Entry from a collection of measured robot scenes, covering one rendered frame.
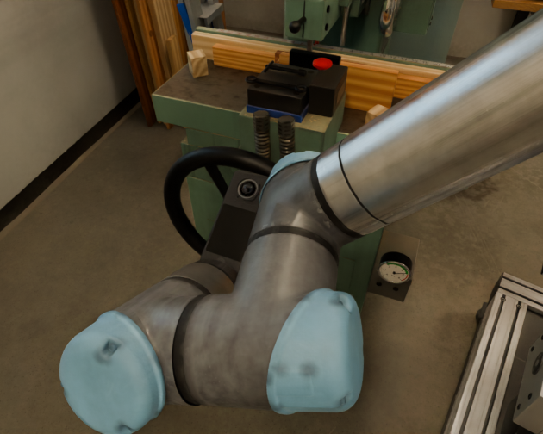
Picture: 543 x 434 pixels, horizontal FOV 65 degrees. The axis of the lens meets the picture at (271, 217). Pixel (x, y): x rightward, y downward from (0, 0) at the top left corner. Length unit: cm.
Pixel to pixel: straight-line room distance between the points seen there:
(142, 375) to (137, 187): 184
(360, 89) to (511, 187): 158
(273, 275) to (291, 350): 5
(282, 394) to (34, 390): 137
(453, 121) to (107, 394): 27
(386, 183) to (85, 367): 23
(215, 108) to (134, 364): 61
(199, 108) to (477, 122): 63
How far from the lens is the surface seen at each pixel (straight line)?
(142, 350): 29
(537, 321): 151
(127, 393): 29
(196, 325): 29
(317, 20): 81
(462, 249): 190
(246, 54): 93
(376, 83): 79
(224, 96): 85
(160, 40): 227
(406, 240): 98
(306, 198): 32
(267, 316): 27
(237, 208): 44
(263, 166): 60
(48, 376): 161
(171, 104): 87
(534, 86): 28
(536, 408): 70
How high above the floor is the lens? 131
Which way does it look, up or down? 45 degrees down
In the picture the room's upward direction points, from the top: straight up
